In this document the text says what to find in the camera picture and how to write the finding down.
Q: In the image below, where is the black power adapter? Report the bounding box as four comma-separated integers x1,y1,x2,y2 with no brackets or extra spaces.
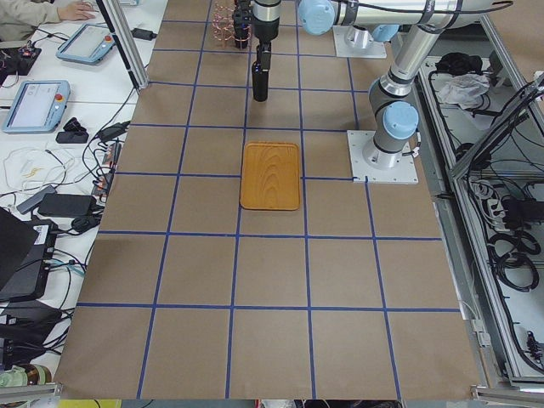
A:
37,194,97,218

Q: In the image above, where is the blue teach pendant near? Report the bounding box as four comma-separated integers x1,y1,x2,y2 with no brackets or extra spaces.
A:
2,80,71,134

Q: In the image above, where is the black laptop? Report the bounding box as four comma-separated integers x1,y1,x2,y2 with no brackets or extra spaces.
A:
1,209,58,303

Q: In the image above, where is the black wine bottle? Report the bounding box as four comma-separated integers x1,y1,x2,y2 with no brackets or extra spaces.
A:
232,0,252,49
252,44,271,102

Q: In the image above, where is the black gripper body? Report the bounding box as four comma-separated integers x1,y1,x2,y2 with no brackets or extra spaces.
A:
252,0,281,71

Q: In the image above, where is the blue teach pendant far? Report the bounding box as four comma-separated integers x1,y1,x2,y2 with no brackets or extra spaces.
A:
56,24,115,65

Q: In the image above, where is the person hand on desk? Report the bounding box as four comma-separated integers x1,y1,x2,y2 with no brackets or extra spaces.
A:
57,1,95,21

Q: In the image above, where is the copper wire bottle basket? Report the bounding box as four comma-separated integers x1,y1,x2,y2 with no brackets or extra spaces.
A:
212,0,235,48

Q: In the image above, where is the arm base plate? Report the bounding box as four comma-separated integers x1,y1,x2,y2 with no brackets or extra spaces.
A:
332,26,387,59
347,130,418,184

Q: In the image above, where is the blue teach pendant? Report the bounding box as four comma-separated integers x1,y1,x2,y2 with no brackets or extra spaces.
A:
2,80,71,134
56,24,115,65

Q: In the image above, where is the wooden tray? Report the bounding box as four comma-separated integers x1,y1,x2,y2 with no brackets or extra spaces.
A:
240,141,301,211

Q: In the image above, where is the aluminium frame post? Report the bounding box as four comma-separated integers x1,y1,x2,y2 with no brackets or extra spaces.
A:
96,0,149,91

